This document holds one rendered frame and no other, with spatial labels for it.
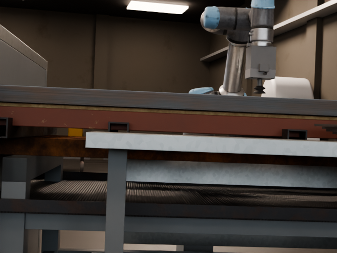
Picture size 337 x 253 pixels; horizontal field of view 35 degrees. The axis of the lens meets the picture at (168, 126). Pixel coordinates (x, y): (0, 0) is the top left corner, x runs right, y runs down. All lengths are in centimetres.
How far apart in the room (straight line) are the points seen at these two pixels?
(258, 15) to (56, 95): 74
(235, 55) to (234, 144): 130
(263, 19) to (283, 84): 582
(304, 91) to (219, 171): 555
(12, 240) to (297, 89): 649
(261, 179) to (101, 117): 102
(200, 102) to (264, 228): 37
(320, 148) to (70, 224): 66
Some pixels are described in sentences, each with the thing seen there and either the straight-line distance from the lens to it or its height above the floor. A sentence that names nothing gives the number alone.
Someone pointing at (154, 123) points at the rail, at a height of 78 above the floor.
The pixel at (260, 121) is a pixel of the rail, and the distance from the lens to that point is 139.
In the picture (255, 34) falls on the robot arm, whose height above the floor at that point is 108.
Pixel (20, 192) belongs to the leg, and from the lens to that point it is 140.
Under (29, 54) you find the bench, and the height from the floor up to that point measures 102.
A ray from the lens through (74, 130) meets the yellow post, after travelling 193.
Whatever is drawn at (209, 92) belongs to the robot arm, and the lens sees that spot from 247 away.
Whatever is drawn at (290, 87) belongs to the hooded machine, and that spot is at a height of 142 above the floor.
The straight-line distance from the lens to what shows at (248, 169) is 220.
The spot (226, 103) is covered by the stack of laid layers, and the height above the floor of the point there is 83.
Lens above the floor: 76
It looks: level
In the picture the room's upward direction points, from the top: 2 degrees clockwise
